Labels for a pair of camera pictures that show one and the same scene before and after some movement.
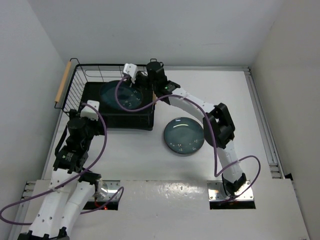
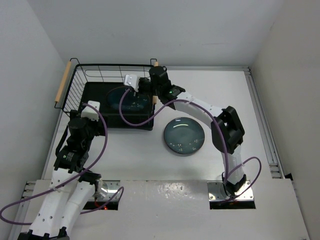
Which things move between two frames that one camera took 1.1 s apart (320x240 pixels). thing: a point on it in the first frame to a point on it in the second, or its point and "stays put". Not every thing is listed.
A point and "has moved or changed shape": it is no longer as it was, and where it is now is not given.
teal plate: (129, 95) has moved or changed shape
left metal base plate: (109, 188) stays put
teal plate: (184, 135) stays put
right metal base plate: (216, 192) stays put
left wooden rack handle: (63, 82) stays put
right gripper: (136, 83) to (140, 90)
